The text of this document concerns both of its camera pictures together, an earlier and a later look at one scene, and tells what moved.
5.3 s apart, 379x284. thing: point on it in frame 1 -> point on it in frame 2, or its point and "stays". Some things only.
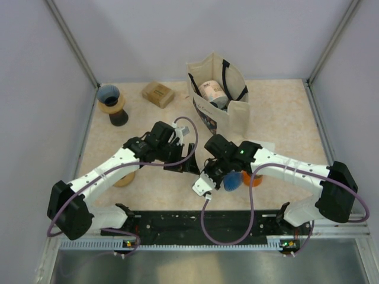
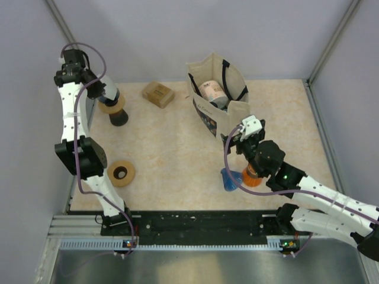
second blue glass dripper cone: (232, 180) stays
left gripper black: (178, 147) -> (98, 90)
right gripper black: (206, 170) -> (235, 141)
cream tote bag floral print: (220, 95) stays
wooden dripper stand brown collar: (118, 116) stays
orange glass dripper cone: (257, 178) stays
